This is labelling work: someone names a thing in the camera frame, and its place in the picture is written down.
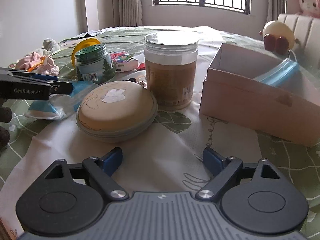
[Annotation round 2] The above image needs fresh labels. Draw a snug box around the cream round plush toy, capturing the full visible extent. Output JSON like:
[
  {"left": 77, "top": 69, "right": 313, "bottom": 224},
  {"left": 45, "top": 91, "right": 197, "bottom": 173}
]
[{"left": 259, "top": 21, "right": 298, "bottom": 55}]

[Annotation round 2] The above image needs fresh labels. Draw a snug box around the pink cloth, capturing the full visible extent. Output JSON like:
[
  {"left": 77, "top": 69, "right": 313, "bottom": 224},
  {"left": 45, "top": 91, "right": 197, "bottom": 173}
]
[{"left": 15, "top": 52, "right": 60, "bottom": 76}]

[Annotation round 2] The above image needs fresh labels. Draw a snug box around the dark gloved left hand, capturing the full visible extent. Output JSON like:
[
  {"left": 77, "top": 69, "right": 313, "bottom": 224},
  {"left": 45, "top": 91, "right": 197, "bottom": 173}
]
[{"left": 0, "top": 98, "right": 13, "bottom": 151}]

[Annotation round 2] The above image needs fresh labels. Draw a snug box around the pink cardboard box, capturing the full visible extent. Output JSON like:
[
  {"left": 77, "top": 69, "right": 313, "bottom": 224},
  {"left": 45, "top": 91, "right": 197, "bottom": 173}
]
[{"left": 200, "top": 43, "right": 319, "bottom": 147}]

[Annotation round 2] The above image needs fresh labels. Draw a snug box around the colourful snack packet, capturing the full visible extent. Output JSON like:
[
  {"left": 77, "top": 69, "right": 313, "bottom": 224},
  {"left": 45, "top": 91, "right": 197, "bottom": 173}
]
[{"left": 110, "top": 51, "right": 138, "bottom": 73}]

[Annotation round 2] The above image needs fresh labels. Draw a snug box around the green lid glass jar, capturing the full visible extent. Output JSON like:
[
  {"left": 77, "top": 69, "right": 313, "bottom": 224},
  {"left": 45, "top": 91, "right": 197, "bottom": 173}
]
[{"left": 75, "top": 43, "right": 116, "bottom": 85}]

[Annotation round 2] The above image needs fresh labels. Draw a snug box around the pink bunny plush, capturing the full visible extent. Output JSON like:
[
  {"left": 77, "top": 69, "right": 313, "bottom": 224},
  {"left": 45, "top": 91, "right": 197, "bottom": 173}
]
[{"left": 296, "top": 0, "right": 320, "bottom": 18}]

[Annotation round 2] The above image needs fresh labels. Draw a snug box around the blue tissue pack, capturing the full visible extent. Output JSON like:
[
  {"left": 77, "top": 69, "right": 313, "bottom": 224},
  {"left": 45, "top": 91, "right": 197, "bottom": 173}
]
[{"left": 24, "top": 81, "right": 98, "bottom": 120}]

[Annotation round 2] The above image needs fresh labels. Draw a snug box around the grey plush toy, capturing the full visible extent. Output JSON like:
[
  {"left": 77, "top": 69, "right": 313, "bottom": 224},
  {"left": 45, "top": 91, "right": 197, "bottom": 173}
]
[{"left": 43, "top": 38, "right": 60, "bottom": 54}]

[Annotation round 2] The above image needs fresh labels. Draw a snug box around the yellow silicone band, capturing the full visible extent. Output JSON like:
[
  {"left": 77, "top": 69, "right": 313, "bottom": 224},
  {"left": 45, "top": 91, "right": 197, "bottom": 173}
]
[{"left": 71, "top": 38, "right": 101, "bottom": 67}]

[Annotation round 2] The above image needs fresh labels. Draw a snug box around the beige curtain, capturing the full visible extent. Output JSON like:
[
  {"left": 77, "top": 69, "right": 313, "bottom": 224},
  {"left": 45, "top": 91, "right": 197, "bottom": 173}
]
[{"left": 112, "top": 0, "right": 143, "bottom": 27}]

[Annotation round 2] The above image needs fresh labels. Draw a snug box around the beige oval zip case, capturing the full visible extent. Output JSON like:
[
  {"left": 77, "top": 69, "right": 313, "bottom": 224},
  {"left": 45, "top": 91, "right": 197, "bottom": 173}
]
[{"left": 76, "top": 81, "right": 158, "bottom": 143}]

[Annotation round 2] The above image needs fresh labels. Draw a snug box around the blue face mask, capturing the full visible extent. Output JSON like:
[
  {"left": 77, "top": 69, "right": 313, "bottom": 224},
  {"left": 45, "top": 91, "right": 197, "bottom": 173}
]
[{"left": 253, "top": 49, "right": 300, "bottom": 87}]

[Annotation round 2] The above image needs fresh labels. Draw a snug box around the cream padded headboard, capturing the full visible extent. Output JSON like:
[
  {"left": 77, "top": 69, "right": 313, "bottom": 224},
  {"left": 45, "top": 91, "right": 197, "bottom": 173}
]
[{"left": 278, "top": 14, "right": 320, "bottom": 79}]

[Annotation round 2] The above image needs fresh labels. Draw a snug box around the clear jar brown label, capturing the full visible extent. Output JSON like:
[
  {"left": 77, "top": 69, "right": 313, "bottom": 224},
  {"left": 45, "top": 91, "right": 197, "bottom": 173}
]
[{"left": 144, "top": 30, "right": 199, "bottom": 111}]

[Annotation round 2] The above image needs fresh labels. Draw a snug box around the green checked bedsheet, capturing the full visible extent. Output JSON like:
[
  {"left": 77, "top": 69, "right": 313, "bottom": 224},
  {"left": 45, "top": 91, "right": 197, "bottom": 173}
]
[{"left": 1, "top": 27, "right": 319, "bottom": 239}]

